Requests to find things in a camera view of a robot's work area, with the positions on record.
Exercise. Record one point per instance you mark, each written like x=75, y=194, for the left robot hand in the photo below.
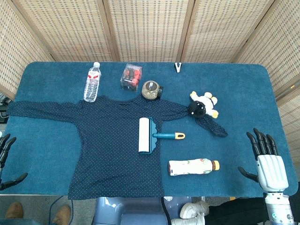
x=4, y=147

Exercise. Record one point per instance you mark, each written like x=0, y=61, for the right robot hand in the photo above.
x=272, y=171

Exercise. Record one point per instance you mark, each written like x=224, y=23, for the teal lint roller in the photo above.
x=145, y=136

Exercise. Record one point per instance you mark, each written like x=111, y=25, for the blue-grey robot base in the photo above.
x=129, y=211

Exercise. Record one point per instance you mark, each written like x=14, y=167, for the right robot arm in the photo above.
x=279, y=208

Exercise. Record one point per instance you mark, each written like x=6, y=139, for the brown shoe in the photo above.
x=14, y=210
x=62, y=214

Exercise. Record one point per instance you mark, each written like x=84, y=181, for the teal blue tablecloth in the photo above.
x=246, y=93

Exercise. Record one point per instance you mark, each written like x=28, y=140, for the white printed snack bag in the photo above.
x=189, y=167

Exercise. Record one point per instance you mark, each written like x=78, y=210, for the white sneaker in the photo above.
x=193, y=209
x=187, y=220

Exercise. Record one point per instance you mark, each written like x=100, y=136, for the black and white plush toy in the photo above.
x=199, y=107

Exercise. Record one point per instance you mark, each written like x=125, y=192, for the navy dotted shirt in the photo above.
x=107, y=145

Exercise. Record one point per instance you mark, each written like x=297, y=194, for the clear water bottle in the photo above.
x=92, y=82

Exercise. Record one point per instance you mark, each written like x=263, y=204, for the small clip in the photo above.
x=178, y=67

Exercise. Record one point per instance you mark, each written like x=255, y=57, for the clear plastic box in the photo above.
x=131, y=77

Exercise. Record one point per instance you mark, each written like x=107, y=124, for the glass jar of seeds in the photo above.
x=150, y=90

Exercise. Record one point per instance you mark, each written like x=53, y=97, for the bamboo folding screen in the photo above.
x=150, y=28

